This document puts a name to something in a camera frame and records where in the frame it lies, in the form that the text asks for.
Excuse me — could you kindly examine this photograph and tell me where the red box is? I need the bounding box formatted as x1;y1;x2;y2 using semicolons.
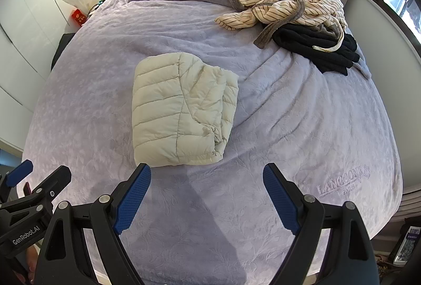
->
71;9;87;25

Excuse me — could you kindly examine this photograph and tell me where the cream quilted down jacket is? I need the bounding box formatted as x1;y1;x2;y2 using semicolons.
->
132;52;239;168

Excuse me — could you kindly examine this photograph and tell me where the lilac plush blanket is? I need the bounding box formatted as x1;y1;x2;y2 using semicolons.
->
23;0;404;285

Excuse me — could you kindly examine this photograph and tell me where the cream striped robe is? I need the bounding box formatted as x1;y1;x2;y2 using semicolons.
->
215;0;348;49

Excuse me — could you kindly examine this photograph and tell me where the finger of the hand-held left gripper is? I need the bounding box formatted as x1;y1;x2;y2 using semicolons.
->
0;166;72;218
0;160;34;197

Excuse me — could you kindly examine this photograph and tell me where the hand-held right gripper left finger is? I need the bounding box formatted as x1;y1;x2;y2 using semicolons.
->
34;163;152;285

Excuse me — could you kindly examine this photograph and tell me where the person's left hand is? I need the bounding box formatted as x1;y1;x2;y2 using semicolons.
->
26;247;37;285

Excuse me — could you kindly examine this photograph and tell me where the black knit garment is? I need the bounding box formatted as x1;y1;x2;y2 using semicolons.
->
271;23;360;77

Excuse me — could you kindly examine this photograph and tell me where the white wardrobe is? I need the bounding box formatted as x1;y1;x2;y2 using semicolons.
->
0;0;76;144

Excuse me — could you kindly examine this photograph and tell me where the printed booklet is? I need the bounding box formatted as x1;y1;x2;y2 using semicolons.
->
393;225;421;266

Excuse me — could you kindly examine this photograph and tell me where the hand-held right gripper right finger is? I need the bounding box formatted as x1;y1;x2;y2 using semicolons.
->
262;163;379;285

